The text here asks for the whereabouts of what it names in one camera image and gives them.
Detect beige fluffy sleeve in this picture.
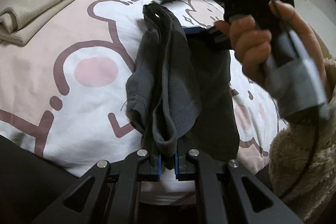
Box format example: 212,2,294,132
267,57,336,224

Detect dark grey tank top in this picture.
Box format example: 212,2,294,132
126,3,240,168

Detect cartoon bear bed sheet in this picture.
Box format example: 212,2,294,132
0,0,289,206

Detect person's right hand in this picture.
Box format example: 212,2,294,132
213,0,329,104

